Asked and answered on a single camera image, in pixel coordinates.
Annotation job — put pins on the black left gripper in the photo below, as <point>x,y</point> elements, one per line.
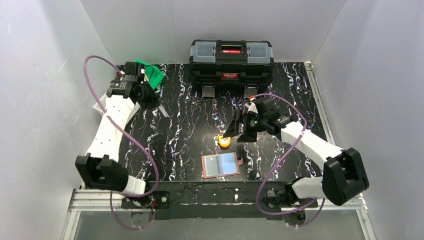
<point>145,79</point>

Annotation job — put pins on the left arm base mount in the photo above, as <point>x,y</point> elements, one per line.
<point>157,200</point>

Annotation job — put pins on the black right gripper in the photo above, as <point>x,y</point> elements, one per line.
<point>244,124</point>

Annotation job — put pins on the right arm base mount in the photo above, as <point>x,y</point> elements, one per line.
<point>285,197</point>

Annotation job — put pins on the white blue credit card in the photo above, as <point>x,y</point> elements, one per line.
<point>163,111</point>

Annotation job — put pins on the white bin front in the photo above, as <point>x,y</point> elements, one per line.
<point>102,99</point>

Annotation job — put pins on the black toolbox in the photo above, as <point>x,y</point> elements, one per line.
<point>230,65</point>

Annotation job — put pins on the yellow tape measure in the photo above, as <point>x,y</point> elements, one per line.
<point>224,142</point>

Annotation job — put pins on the green plastic bin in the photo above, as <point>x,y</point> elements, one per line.
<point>153,73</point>

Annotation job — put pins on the aluminium frame rail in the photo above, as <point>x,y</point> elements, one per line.
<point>208,213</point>

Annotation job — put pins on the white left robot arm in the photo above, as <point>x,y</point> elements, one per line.
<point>99,167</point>

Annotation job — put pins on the pink leather card holder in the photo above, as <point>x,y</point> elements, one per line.
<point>229,164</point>

